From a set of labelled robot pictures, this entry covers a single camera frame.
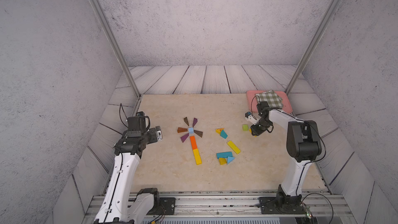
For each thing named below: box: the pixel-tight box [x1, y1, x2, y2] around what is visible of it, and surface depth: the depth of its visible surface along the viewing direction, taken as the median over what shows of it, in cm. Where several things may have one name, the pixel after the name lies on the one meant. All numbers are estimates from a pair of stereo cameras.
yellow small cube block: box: [218, 157, 227, 166], surface depth 89 cm
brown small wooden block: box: [177, 127, 188, 134], surface depth 101 cm
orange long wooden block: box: [189, 135, 198, 150], surface depth 98 cm
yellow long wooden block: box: [192, 148, 203, 166], surface depth 91 cm
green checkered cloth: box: [255, 90, 284, 109], surface depth 121 cm
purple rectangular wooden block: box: [180, 132, 190, 143], surface depth 99 cm
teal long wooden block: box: [216, 151, 233, 159], surface depth 93 cm
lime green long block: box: [226, 140, 241, 154], surface depth 95 cm
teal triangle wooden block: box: [220, 129, 229, 139], surface depth 101 cm
